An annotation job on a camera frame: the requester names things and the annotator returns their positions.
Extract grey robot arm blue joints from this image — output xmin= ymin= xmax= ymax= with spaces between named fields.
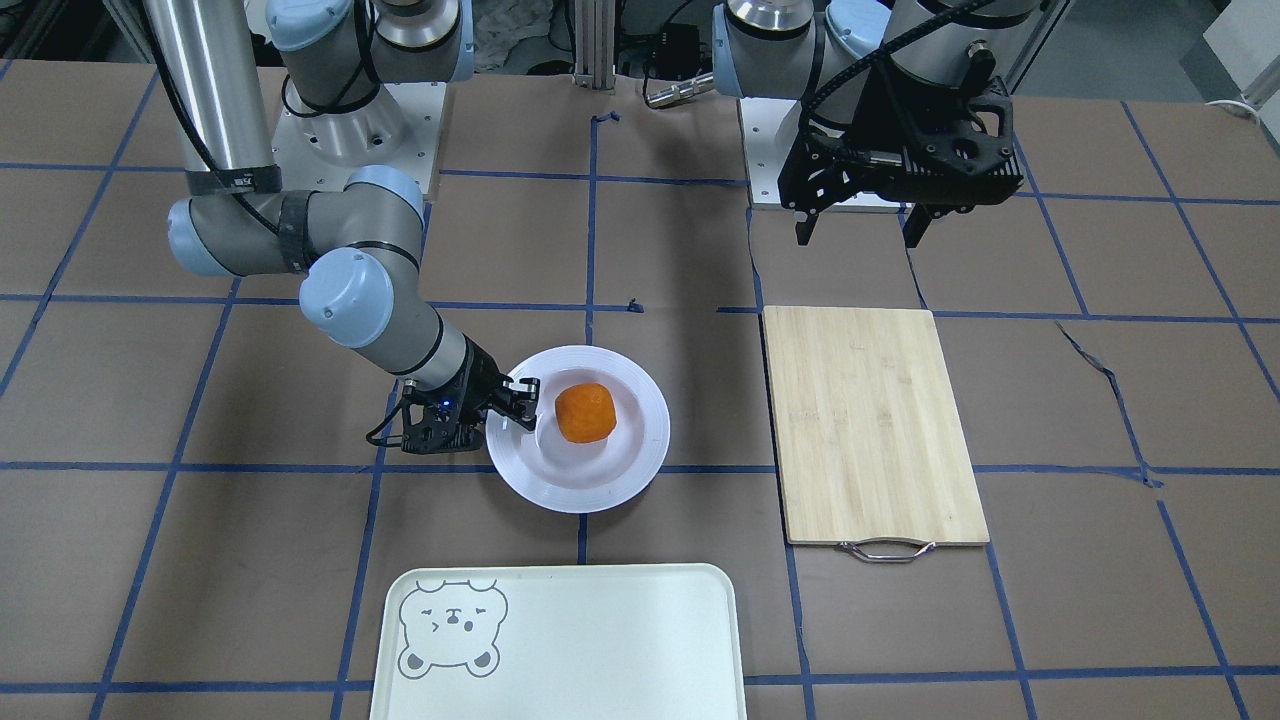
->
xmin=712 ymin=1 xmax=1053 ymax=102

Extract aluminium profile post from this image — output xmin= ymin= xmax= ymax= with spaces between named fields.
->
xmin=572 ymin=0 xmax=618 ymax=94

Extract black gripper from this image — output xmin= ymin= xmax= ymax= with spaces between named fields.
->
xmin=778 ymin=49 xmax=1025 ymax=249

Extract white round plate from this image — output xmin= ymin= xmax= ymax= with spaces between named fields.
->
xmin=485 ymin=345 xmax=671 ymax=514

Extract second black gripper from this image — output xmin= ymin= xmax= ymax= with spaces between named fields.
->
xmin=399 ymin=340 xmax=541 ymax=455

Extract second grey robot arm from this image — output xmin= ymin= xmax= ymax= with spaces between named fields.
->
xmin=140 ymin=1 xmax=1042 ymax=455

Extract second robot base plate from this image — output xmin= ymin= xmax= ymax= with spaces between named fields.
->
xmin=739 ymin=97 xmax=906 ymax=211

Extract cream bear tray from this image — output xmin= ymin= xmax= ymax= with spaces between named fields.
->
xmin=370 ymin=562 xmax=748 ymax=719

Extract orange fruit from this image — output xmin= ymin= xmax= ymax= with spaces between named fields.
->
xmin=554 ymin=382 xmax=617 ymax=445

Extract bamboo cutting board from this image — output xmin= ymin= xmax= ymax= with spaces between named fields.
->
xmin=762 ymin=305 xmax=989 ymax=562

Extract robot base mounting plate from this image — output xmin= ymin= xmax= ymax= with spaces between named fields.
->
xmin=271 ymin=82 xmax=449 ymax=199

